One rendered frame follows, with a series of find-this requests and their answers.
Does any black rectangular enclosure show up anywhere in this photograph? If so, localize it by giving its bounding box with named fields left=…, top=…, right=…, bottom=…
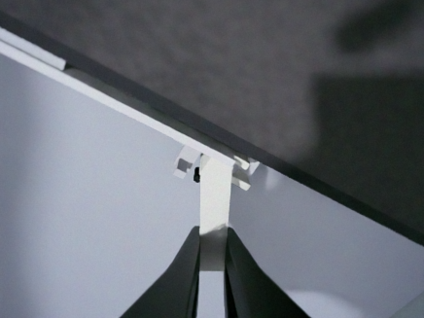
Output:
left=0, top=0, right=424, bottom=246

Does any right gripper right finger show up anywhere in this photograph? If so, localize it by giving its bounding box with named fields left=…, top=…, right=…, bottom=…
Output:
left=224, top=227, right=311, bottom=318

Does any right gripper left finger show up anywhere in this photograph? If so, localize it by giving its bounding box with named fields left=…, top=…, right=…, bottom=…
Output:
left=119, top=226, right=200, bottom=318

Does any light grey flat mat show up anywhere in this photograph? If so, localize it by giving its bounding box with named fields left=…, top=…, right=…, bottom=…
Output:
left=0, top=53, right=424, bottom=318

